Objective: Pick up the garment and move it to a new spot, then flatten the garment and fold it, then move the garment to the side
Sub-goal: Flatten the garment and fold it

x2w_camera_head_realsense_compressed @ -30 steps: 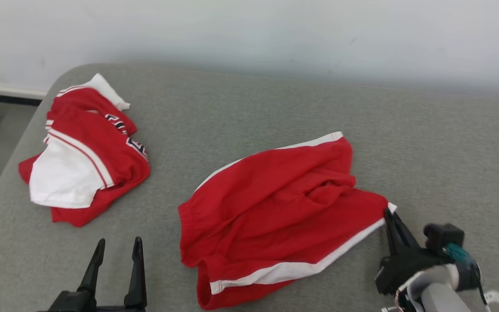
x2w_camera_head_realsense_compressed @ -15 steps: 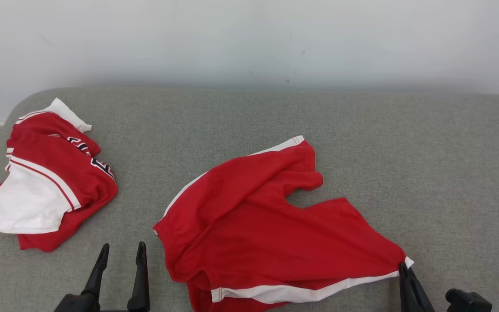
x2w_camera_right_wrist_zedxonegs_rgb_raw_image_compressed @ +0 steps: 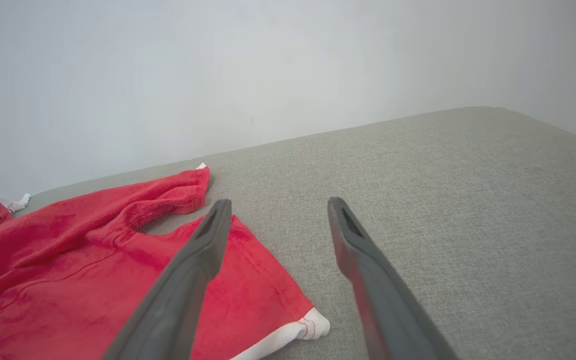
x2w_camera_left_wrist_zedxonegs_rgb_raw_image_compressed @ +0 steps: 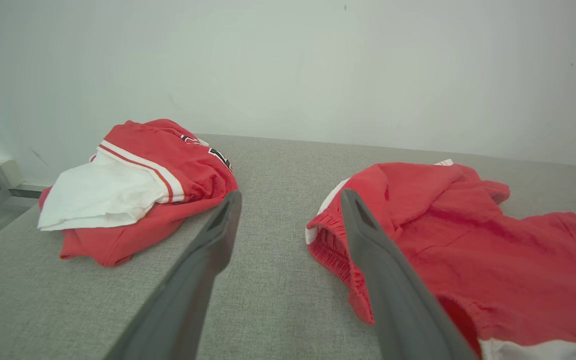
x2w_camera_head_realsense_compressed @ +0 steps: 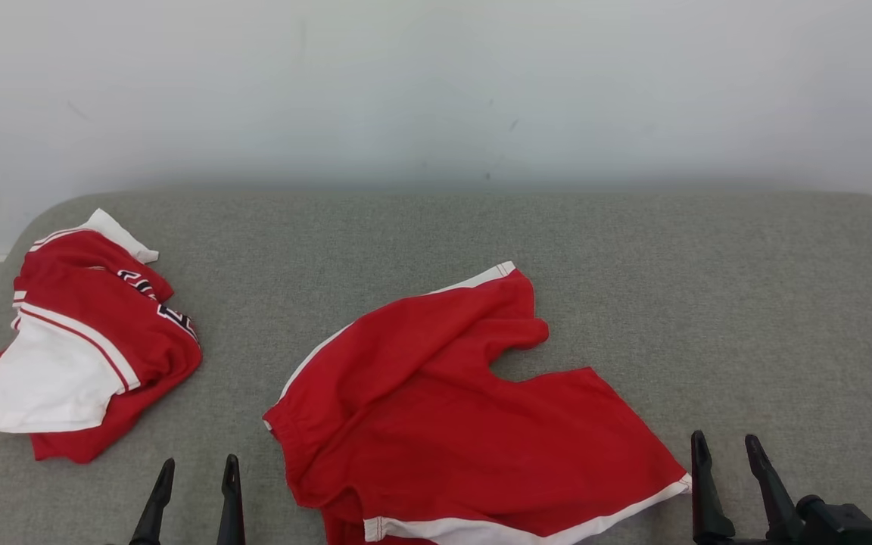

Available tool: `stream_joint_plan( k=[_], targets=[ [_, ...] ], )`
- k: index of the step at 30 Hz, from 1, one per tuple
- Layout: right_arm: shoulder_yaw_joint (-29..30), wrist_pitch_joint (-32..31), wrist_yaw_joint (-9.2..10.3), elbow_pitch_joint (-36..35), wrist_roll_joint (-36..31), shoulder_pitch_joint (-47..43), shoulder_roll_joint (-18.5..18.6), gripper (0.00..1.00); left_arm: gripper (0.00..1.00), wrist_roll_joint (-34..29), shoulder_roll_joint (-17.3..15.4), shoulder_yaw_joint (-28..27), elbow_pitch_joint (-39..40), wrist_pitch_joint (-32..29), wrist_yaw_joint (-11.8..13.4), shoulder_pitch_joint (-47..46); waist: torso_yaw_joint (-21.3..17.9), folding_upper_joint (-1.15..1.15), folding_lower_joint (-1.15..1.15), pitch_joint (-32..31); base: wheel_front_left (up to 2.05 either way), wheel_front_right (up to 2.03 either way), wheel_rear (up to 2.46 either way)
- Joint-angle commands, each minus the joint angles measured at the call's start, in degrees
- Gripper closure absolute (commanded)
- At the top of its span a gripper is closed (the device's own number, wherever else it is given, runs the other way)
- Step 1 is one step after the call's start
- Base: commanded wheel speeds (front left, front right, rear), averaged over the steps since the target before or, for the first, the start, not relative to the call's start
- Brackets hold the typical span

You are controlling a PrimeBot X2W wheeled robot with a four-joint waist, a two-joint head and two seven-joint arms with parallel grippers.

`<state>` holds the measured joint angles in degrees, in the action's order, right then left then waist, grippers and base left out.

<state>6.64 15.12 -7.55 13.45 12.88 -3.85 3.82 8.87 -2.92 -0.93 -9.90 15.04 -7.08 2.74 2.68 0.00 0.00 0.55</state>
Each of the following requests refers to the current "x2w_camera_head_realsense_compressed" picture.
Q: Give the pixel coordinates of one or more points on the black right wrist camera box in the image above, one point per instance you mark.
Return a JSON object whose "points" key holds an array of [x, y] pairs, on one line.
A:
{"points": [[841, 526]]}

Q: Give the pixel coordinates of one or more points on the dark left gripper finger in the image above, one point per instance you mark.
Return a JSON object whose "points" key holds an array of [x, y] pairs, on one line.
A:
{"points": [[154, 507], [232, 507]]}

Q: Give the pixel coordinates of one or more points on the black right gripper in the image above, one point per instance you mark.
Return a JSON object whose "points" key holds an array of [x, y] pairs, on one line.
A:
{"points": [[746, 543]]}

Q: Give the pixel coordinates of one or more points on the red shorts with white trim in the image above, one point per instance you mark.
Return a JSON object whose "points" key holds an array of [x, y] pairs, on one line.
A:
{"points": [[443, 424]]}

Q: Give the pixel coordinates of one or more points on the red white basketball jersey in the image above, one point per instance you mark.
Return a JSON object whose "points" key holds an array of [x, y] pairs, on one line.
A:
{"points": [[80, 325]]}

